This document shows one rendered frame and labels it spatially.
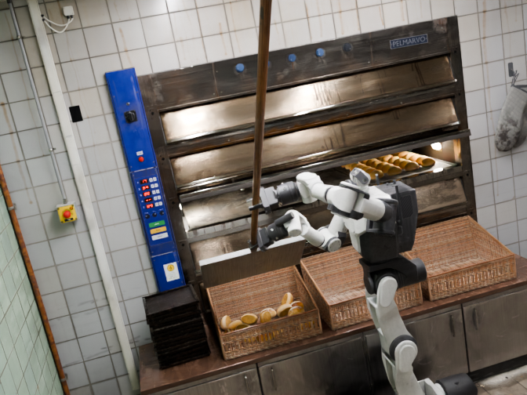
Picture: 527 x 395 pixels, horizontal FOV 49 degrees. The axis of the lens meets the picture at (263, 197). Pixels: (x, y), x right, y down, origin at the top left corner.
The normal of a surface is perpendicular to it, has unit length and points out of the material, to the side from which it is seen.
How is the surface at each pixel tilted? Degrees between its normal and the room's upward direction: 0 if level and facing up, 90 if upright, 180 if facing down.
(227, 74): 90
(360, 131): 70
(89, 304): 90
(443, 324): 90
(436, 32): 90
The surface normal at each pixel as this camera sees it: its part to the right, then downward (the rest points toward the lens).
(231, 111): 0.15, -0.14
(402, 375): 0.16, 0.60
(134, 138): 0.22, 0.20
